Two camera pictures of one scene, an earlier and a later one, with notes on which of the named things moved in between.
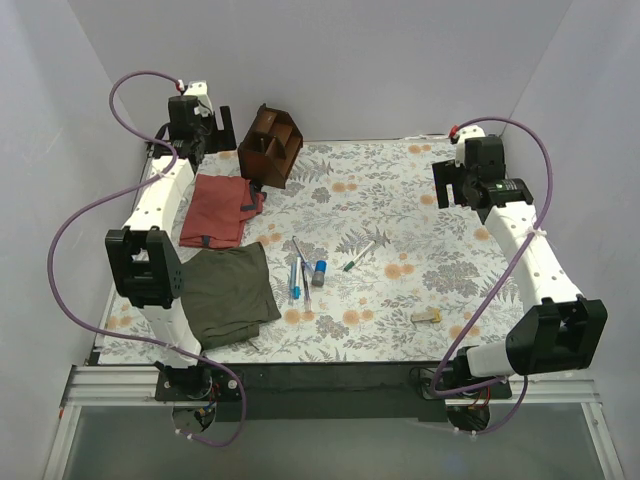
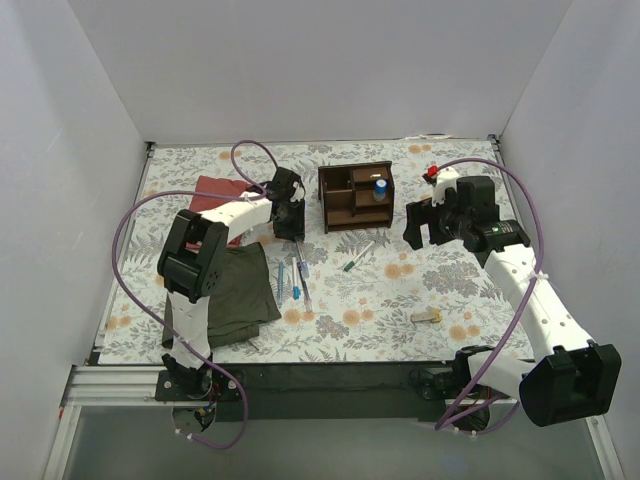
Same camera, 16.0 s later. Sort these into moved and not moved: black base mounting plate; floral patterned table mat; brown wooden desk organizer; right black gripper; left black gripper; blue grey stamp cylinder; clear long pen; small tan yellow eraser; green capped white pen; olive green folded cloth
Moved: right black gripper; blue grey stamp cylinder; left black gripper; brown wooden desk organizer
Not moved: clear long pen; floral patterned table mat; small tan yellow eraser; green capped white pen; olive green folded cloth; black base mounting plate
